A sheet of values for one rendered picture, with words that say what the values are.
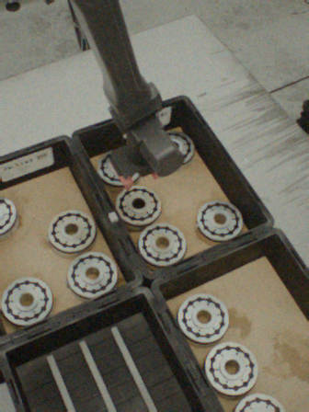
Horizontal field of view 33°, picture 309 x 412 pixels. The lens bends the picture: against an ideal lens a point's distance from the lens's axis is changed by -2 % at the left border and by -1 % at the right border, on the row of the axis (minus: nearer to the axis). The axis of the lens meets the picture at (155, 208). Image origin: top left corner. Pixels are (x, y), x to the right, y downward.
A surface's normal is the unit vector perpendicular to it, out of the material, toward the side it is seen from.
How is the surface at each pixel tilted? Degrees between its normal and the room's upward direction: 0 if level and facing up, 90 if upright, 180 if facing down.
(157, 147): 18
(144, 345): 0
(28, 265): 0
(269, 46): 0
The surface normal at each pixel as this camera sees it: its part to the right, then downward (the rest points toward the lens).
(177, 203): 0.05, -0.52
